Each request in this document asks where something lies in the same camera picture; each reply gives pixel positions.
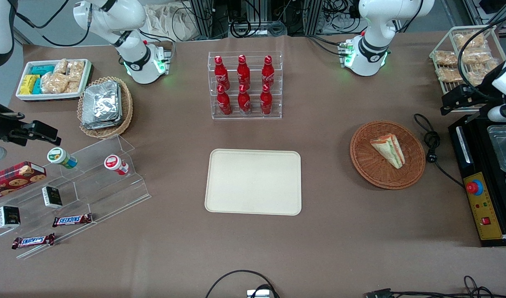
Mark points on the green lid yogurt cup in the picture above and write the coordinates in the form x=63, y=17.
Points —
x=60, y=157

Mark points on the red tartan cookie box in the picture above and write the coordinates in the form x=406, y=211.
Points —
x=15, y=178

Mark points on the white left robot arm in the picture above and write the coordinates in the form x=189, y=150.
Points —
x=373, y=41

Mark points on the white cloth bag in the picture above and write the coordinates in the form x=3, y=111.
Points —
x=166, y=22

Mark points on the small silver device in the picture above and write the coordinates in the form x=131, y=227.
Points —
x=259, y=294

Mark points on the clear bag of brown snacks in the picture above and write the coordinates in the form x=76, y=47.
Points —
x=478, y=74
x=476, y=56
x=469, y=40
x=446, y=58
x=448, y=75

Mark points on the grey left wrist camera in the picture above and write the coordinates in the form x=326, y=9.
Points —
x=503, y=113

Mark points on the Snickers chocolate bar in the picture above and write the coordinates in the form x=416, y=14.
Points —
x=32, y=241
x=72, y=219

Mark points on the oval light wicker basket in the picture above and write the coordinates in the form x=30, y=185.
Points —
x=126, y=111

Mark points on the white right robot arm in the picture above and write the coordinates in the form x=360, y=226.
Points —
x=133, y=54

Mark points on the beige rectangular tray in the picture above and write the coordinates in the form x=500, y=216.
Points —
x=253, y=182

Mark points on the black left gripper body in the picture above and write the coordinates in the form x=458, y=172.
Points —
x=479, y=94

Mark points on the red lid yogurt cup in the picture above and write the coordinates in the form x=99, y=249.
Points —
x=114, y=163

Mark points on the white rectangular snack tray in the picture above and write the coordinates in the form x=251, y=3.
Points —
x=50, y=96

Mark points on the teal snack pack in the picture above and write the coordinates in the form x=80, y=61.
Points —
x=37, y=87
x=42, y=70

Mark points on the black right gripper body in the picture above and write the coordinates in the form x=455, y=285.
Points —
x=0, y=123

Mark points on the small black box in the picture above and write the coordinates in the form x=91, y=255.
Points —
x=52, y=197
x=8, y=216

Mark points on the yellow snack pack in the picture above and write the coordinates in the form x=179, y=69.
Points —
x=28, y=85

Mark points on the clear acrylic stepped display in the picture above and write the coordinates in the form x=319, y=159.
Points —
x=108, y=194

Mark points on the silver foil packet stack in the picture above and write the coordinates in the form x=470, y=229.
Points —
x=102, y=105

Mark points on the triangular sandwich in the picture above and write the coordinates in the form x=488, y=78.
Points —
x=389, y=150

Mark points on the aluminium frame post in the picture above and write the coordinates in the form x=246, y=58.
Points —
x=313, y=16
x=202, y=18

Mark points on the round brown wicker basket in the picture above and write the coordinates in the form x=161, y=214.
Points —
x=369, y=165

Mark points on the clear bag of puffed snacks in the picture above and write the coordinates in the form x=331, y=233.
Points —
x=54, y=82
x=61, y=66
x=72, y=87
x=75, y=70

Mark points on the red cola bottle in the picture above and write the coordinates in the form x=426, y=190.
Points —
x=243, y=72
x=244, y=102
x=221, y=74
x=266, y=102
x=268, y=72
x=224, y=103

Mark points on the black machine with yellow panel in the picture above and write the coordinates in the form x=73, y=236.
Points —
x=485, y=215

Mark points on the clear acrylic bottle rack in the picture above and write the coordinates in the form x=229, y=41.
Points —
x=246, y=116

